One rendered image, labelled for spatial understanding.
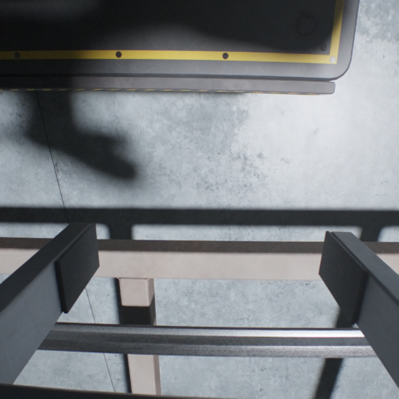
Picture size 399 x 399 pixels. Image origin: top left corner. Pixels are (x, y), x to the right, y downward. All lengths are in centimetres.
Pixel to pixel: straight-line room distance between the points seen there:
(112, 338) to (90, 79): 45
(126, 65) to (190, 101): 33
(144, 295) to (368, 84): 74
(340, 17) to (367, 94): 40
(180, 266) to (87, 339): 21
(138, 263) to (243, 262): 20
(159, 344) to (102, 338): 11
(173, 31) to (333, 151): 55
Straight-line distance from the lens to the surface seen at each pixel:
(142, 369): 76
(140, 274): 60
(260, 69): 48
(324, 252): 17
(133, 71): 49
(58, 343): 64
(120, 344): 60
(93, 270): 17
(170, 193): 84
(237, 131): 80
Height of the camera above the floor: 80
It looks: 72 degrees down
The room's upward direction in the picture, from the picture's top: 174 degrees counter-clockwise
